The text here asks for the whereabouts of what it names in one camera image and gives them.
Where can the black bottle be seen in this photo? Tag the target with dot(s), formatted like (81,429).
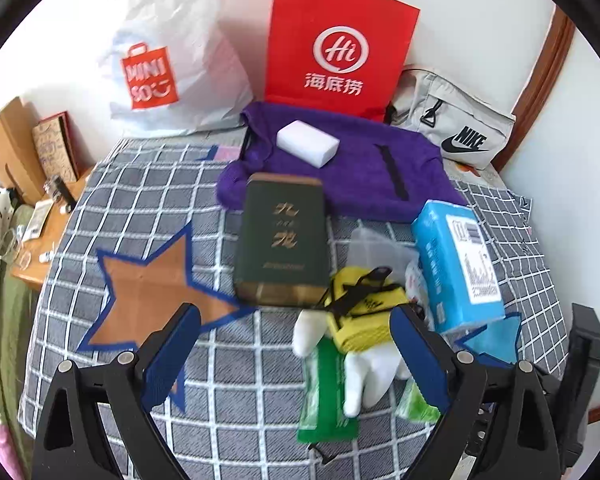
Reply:
(60,194)

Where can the wooden nightstand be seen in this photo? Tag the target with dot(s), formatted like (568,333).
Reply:
(55,230)

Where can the blue tissue pack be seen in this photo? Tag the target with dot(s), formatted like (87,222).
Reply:
(435,260)

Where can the white plastic shopping bag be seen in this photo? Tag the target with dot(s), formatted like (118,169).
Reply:
(180,20)

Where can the grey checked star blanket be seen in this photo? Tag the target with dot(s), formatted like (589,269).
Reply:
(130,200)

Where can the pink cloth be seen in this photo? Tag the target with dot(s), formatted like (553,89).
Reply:
(229,152)

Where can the clear plastic case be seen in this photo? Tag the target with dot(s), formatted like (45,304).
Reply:
(15,250)

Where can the green bed sheet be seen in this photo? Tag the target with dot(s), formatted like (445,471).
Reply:
(10,320)

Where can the dark green wipe packet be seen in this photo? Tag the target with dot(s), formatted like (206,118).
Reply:
(325,400)

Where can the dark green box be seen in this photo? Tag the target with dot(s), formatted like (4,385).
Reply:
(260,240)

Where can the purple cloth bag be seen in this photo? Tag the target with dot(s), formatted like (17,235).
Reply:
(360,160)

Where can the clear plastic bag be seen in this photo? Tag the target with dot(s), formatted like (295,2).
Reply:
(375,250)

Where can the wooden bed frame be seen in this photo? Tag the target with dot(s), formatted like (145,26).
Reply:
(540,85)

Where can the red paper bag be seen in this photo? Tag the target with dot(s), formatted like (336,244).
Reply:
(290,35)

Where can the brown paper bag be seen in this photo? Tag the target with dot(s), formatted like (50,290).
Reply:
(5,135)

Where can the white tube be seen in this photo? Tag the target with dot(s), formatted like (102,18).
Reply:
(37,220)

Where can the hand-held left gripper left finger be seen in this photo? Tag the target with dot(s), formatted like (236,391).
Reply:
(172,355)

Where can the grey sling bag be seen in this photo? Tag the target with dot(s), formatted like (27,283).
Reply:
(430,90)

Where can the white sponge block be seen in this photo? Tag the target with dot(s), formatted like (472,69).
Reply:
(305,142)

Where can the brown notebook with red edge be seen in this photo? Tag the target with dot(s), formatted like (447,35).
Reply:
(55,147)

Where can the light green wipe packet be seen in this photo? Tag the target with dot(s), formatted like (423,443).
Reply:
(417,405)

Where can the clear plastic packet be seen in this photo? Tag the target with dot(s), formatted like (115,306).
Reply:
(417,290)

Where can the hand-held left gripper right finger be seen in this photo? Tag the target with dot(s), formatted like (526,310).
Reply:
(420,355)

